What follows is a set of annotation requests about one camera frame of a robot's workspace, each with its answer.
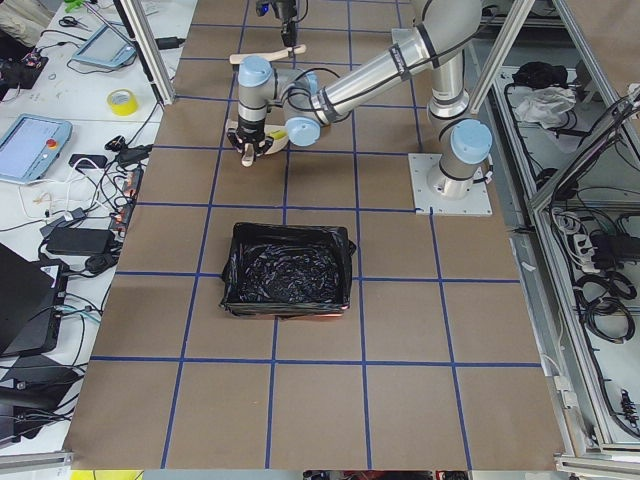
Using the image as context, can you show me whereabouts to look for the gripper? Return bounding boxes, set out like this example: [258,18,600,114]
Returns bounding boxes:
[226,20,296,158]

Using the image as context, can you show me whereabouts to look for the beige plastic dustpan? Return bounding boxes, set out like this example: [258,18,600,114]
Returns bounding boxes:
[225,120,289,167]

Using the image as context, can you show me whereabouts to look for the beige hand brush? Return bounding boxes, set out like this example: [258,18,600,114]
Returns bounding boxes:
[228,44,307,65]

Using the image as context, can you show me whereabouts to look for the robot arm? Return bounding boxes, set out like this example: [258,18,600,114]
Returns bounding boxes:
[255,0,309,47]
[226,0,492,200]

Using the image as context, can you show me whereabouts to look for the black lined trash bin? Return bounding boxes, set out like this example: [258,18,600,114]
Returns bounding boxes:
[220,222,356,318]

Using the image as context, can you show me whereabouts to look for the yellow green sponge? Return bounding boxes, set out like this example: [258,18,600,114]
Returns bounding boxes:
[270,130,287,140]

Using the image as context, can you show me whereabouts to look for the black power adapter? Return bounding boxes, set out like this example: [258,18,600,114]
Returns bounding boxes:
[155,36,185,50]

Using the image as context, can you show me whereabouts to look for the yellow tape roll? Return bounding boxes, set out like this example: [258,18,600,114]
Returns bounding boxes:
[107,89,139,116]

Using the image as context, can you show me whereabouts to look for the far blue teach pendant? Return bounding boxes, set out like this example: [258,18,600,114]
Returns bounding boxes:
[71,23,136,69]

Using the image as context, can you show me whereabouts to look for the blue teach pendant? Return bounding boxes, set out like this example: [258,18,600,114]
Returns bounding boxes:
[1,114,73,184]
[71,23,136,69]

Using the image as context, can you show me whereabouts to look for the black scissors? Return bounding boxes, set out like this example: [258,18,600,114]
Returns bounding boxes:
[58,15,82,28]

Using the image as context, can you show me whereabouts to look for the near blue teach pendant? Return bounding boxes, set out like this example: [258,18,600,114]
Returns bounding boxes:
[1,114,73,184]

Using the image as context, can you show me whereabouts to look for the large black power brick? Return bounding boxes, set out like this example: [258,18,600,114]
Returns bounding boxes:
[46,228,115,256]

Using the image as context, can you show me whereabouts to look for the white crumpled cloth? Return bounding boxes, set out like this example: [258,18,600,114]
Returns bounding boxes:
[514,87,576,129]

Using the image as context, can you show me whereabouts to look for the black laptop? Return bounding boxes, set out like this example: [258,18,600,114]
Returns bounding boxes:
[1,245,68,358]

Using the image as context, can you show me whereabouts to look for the aluminium frame post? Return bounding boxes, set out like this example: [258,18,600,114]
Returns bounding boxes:
[114,0,176,105]

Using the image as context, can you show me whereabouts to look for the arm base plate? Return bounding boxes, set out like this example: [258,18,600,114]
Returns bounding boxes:
[408,153,493,217]

